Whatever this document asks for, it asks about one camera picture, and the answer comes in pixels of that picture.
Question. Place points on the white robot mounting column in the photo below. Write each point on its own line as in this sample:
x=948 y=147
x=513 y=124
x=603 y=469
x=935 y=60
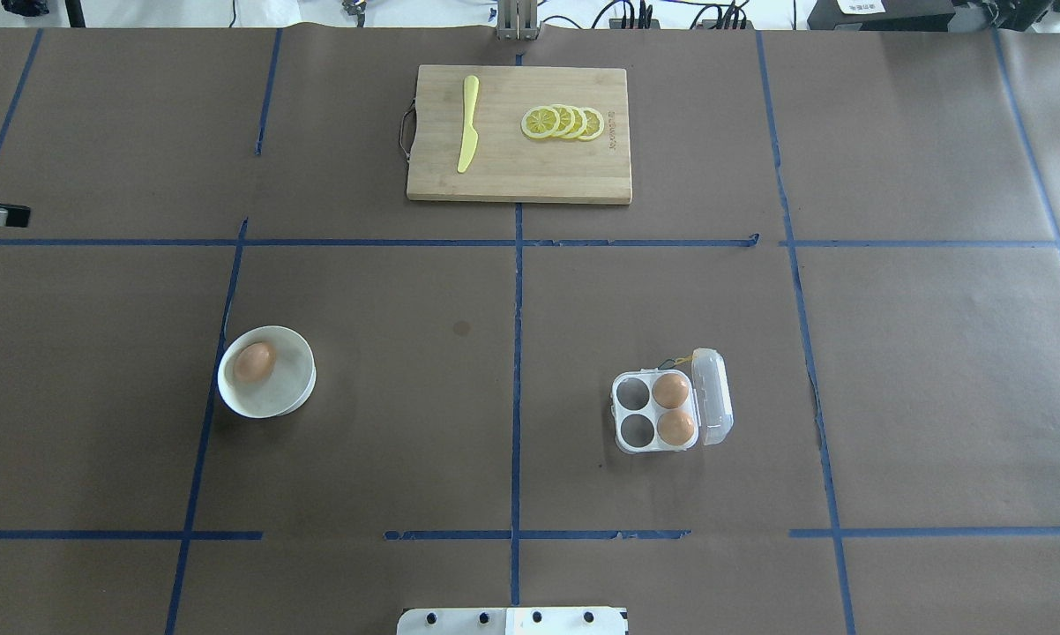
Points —
x=515 y=620

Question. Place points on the yellow plastic knife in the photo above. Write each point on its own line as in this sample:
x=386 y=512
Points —
x=469 y=135

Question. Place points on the aluminium frame post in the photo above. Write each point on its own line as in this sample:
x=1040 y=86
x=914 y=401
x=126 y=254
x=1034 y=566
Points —
x=517 y=20

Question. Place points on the wooden cutting board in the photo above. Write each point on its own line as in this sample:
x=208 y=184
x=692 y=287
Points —
x=508 y=167

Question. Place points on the brown egg from bowl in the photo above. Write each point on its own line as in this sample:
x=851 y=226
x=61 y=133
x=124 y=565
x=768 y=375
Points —
x=254 y=363

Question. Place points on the back lemon slice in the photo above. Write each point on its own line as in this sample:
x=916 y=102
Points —
x=593 y=124

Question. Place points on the clear plastic egg box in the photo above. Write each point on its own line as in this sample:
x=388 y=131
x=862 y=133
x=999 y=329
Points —
x=635 y=414

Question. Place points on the upper brown egg in box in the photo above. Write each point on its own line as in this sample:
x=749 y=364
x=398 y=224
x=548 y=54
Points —
x=670 y=390

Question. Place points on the white ceramic bowl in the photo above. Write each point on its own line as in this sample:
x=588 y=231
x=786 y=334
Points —
x=292 y=381

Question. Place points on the brown egg in box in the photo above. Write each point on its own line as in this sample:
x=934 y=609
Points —
x=676 y=428
x=670 y=390

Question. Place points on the lower brown egg in box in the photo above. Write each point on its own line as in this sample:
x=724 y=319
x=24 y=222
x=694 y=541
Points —
x=676 y=428

